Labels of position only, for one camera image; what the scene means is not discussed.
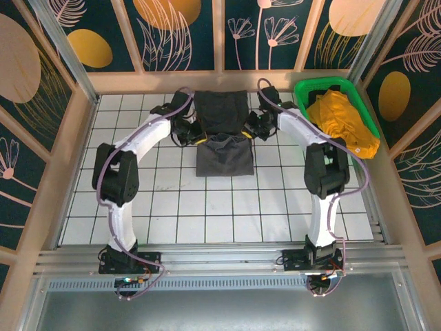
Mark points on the black t-shirt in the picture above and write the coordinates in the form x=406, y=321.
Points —
x=224, y=158

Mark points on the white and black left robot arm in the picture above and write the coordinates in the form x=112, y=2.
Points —
x=120, y=220

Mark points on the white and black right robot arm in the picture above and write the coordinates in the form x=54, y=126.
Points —
x=325, y=165

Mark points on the dark garment under yellow shirt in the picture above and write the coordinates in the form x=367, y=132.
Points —
x=315, y=96

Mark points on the green plastic basket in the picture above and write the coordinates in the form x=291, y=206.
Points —
x=320, y=82

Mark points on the yellow t-shirt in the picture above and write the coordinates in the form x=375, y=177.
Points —
x=337, y=120

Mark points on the perforated metal vent strip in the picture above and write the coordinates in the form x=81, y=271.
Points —
x=220, y=283

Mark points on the grey metal sheet panel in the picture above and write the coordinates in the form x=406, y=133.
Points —
x=220, y=310

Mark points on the aluminium mounting rail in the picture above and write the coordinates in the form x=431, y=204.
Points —
x=220, y=257

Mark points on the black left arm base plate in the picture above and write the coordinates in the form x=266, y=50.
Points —
x=150, y=258

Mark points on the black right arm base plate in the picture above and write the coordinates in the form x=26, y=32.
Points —
x=293, y=258

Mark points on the aluminium frame post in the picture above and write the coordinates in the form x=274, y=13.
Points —
x=372, y=41
x=69, y=55

